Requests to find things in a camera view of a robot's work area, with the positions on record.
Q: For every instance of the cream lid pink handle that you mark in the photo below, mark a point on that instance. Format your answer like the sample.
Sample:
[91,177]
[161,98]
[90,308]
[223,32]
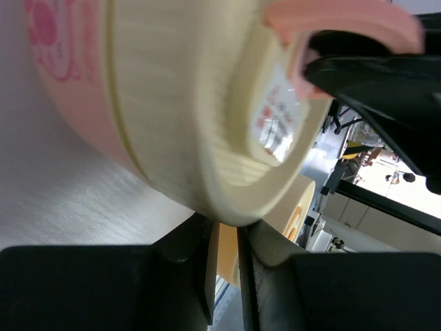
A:
[210,97]

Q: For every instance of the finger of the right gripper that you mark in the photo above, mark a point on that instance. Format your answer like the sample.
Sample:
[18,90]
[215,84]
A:
[398,95]

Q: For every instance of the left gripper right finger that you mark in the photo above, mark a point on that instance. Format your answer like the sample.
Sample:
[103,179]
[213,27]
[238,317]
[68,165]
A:
[284,287]

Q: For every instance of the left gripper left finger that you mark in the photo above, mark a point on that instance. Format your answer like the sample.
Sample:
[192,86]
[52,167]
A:
[167,285]

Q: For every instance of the cream lid orange handle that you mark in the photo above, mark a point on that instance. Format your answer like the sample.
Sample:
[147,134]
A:
[290,212]

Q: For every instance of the pink lunch bowl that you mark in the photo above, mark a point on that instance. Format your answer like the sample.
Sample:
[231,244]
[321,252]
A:
[69,43]

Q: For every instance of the orange lunch bowl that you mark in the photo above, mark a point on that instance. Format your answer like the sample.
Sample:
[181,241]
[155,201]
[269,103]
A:
[227,263]

